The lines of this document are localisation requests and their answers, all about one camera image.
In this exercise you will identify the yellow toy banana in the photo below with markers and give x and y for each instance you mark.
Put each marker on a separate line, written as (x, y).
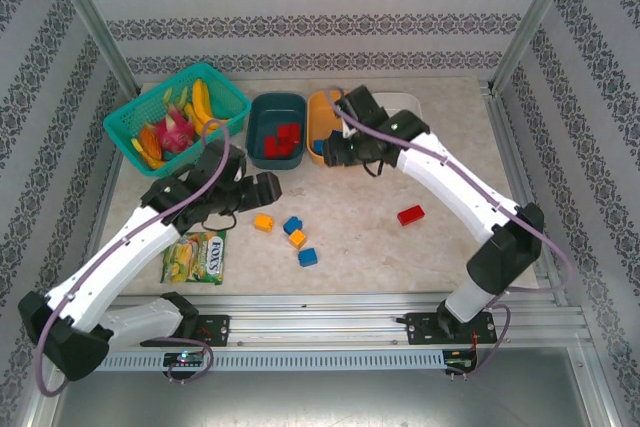
(200, 119)
(201, 97)

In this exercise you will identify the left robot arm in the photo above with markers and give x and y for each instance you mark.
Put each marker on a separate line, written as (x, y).
(100, 267)

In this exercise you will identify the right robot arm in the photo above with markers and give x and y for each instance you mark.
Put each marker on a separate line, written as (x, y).
(460, 187)

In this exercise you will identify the orange plastic container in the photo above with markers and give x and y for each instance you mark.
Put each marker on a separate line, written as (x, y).
(316, 117)

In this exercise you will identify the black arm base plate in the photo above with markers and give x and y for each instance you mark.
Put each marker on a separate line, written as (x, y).
(220, 329)
(422, 329)

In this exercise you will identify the small orange toy fruit slice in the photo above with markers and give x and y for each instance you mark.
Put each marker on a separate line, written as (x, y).
(157, 164)

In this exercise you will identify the dark teal plastic container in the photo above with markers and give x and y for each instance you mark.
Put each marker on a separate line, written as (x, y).
(270, 112)

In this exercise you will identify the small circuit board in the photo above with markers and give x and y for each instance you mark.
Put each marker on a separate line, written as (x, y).
(185, 358)
(460, 362)

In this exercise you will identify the teal plastic mesh basket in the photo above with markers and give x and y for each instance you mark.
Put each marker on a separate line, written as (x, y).
(235, 112)

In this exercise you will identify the yellow lego brick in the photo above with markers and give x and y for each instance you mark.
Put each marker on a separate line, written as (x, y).
(263, 221)

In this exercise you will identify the white plastic container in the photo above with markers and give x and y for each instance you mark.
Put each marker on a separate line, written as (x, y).
(405, 103)

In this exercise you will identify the aluminium frame post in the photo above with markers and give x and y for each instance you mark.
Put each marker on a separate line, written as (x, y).
(537, 12)
(87, 12)

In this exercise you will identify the orange lego brick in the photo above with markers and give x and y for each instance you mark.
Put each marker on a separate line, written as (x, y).
(297, 239)

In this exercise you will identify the pink toy dragon fruit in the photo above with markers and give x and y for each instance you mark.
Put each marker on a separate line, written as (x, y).
(172, 132)

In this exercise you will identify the aluminium mounting rail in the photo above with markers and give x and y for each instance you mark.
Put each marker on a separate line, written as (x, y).
(320, 319)

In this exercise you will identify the grey metal sheet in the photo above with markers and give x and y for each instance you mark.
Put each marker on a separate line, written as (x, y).
(320, 397)

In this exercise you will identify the green candy packet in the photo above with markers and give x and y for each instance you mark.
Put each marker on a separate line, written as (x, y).
(200, 257)

